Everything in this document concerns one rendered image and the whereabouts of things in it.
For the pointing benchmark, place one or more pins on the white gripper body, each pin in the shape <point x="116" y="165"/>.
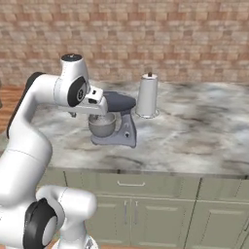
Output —
<point x="96" y="108"/>

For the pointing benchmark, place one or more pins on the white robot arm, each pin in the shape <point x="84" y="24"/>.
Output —
<point x="26" y="155"/>

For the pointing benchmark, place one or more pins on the grey stand mixer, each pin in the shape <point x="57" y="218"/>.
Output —
<point x="127" y="126"/>

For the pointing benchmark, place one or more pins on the metal mixing bowl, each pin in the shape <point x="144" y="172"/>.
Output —
<point x="101" y="125"/>

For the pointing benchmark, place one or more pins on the white paper towel roll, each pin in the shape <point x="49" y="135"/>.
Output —
<point x="147" y="95"/>

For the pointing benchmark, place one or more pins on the paper towel holder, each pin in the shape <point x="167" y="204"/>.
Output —
<point x="149" y="73"/>

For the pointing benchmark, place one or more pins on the narrow green drawer front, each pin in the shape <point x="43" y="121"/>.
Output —
<point x="53" y="177"/>

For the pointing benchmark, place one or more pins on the wide green drawer front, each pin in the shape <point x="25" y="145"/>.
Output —
<point x="155" y="185"/>

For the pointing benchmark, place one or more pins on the green cupboard door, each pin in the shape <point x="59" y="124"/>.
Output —
<point x="162" y="225"/>
<point x="108" y="220"/>
<point x="217" y="227"/>

